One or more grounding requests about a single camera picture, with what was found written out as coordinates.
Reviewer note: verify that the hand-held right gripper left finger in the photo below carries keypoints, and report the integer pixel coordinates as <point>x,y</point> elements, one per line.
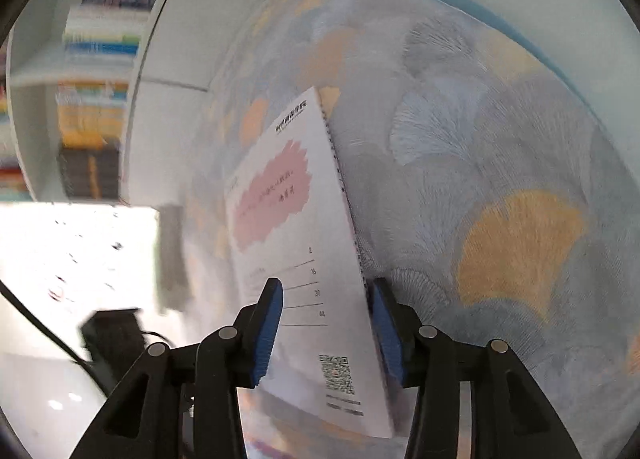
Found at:
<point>267,334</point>

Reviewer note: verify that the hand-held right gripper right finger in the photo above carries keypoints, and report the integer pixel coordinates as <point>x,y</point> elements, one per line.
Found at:
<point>387,334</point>

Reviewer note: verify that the white book pink flower print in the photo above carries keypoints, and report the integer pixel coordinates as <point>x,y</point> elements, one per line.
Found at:
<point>300,219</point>

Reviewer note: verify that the row of black books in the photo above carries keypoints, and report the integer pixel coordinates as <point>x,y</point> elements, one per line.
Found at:
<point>87,174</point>

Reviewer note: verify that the row of yellow orange books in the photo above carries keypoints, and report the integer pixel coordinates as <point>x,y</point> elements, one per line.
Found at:
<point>90,119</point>

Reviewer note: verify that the row of white blue books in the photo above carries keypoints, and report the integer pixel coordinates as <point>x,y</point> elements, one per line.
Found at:
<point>100,39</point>

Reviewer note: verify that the white bookshelf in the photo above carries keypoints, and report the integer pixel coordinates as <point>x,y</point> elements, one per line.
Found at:
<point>165,114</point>

